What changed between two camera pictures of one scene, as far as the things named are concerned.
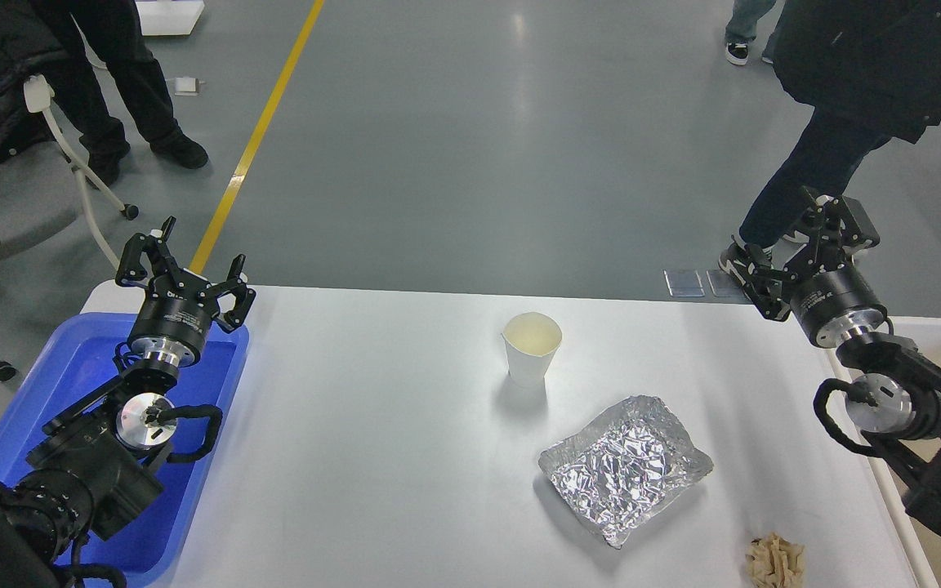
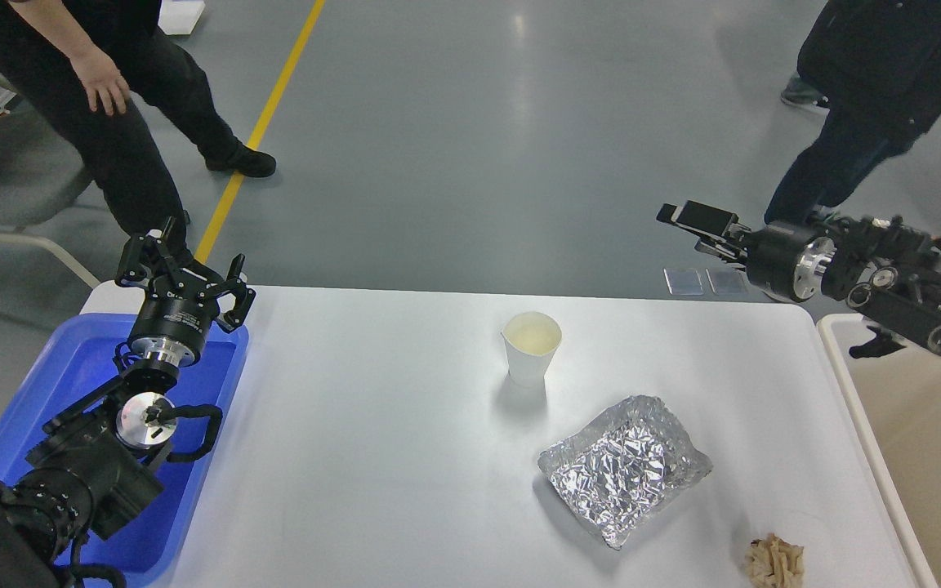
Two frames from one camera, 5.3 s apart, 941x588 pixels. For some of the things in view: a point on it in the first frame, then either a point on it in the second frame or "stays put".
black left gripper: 178,309 stays put
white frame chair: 37,99 -> 22,159
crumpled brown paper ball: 772,562 stays put
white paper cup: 531,340 stays put
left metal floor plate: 684,283 stays put
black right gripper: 833,306 -> 791,262
